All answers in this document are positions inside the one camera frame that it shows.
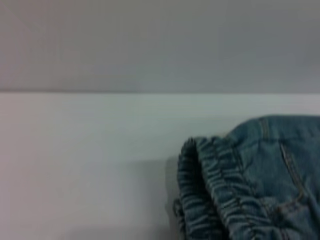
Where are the blue denim shorts with print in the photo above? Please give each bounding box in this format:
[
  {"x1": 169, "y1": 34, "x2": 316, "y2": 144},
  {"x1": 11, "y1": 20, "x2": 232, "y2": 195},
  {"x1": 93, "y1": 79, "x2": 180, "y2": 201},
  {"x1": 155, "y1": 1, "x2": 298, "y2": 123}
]
[{"x1": 172, "y1": 114, "x2": 320, "y2": 240}]

